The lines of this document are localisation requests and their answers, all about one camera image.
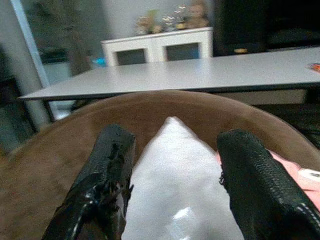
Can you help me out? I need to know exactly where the pink cloth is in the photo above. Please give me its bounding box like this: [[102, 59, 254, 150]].
[[216, 149, 320, 212]]

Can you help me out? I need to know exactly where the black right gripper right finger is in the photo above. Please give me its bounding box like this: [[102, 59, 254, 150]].
[[216, 129, 320, 240]]

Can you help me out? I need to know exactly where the brown teddy bear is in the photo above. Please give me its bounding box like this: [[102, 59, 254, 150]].
[[186, 0, 210, 29]]

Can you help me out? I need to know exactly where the white small card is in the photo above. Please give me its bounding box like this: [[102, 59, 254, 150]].
[[298, 168, 320, 186]]

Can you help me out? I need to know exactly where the blue small object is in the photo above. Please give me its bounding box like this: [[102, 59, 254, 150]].
[[92, 57, 107, 68]]

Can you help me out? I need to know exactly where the dried flower arrangement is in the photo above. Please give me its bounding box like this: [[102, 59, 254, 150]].
[[136, 4, 191, 35]]

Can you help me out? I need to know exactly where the grey long table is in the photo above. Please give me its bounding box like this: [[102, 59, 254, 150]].
[[17, 46, 320, 101]]

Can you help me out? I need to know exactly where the dark television unit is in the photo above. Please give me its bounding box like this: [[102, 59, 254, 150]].
[[213, 0, 320, 57]]

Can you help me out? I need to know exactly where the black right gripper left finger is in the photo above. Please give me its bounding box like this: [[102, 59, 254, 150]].
[[41, 124, 137, 240]]

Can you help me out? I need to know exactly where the white sideboard cabinet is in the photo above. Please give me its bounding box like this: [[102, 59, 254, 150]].
[[100, 26, 214, 67]]

